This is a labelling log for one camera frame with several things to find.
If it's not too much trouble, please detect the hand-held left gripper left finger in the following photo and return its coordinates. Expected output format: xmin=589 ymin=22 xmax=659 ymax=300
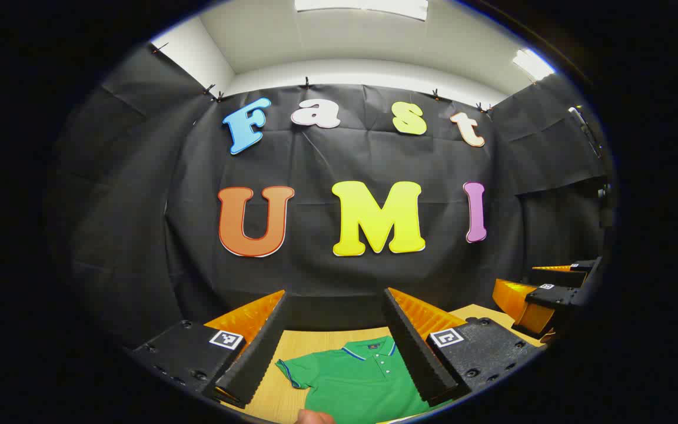
xmin=130 ymin=289 xmax=288 ymax=410

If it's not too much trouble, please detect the ceiling light panel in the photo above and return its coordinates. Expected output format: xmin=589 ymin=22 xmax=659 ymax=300
xmin=294 ymin=0 xmax=429 ymax=22
xmin=513 ymin=47 xmax=556 ymax=82

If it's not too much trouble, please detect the black backdrop cloth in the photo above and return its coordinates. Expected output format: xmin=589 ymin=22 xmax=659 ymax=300
xmin=51 ymin=41 xmax=613 ymax=354

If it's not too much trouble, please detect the green T-shirt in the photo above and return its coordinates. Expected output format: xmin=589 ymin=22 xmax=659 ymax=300
xmin=274 ymin=336 xmax=451 ymax=424

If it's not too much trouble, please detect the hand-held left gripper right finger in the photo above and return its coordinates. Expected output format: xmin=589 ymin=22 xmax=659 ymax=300
xmin=381 ymin=287 xmax=543 ymax=407

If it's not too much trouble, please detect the row of black cloth clips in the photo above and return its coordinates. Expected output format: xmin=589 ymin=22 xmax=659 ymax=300
xmin=151 ymin=41 xmax=493 ymax=114

